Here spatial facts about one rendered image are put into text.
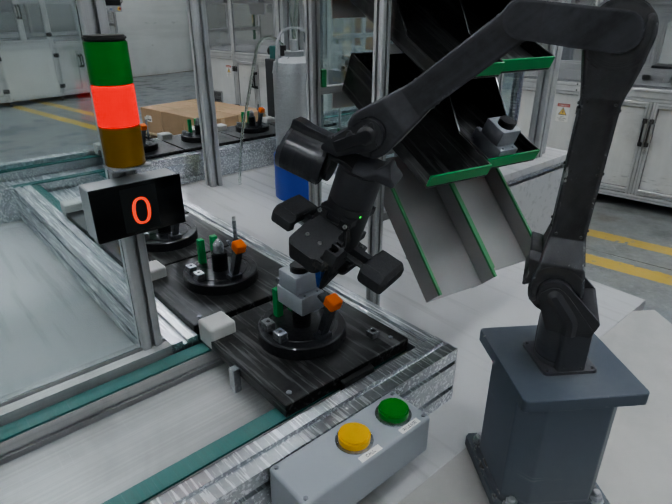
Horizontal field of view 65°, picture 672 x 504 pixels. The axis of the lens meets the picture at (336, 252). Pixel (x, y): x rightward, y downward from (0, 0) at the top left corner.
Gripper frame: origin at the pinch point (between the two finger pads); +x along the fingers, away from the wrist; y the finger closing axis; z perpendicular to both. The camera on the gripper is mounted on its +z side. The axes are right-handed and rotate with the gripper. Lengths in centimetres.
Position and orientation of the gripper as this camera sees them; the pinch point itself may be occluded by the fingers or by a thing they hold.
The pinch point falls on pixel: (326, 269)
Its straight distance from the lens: 73.6
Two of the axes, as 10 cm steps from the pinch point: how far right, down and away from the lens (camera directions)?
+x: -2.6, 7.5, 6.1
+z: -5.7, 3.9, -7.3
